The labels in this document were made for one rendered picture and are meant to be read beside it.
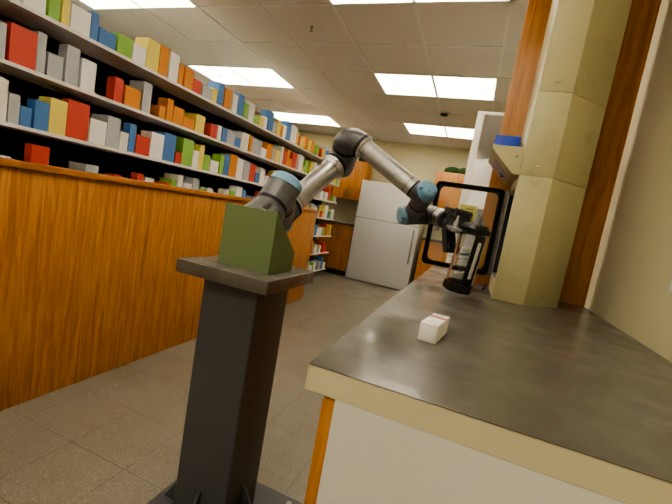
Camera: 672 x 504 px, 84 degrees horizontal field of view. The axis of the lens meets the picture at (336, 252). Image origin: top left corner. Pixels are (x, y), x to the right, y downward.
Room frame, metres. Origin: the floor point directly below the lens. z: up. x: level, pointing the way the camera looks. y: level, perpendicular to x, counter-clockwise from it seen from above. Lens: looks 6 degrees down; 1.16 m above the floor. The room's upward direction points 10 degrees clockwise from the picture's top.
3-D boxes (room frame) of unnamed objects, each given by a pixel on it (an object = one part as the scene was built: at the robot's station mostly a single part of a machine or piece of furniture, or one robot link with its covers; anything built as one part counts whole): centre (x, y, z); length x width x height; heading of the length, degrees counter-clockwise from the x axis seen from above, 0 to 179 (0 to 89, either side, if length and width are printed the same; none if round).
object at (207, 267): (1.20, 0.27, 0.92); 0.32 x 0.32 x 0.04; 70
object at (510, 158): (1.57, -0.61, 1.46); 0.32 x 0.12 x 0.10; 161
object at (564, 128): (1.51, -0.79, 1.33); 0.32 x 0.25 x 0.77; 161
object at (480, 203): (1.75, -0.56, 1.19); 0.30 x 0.01 x 0.40; 71
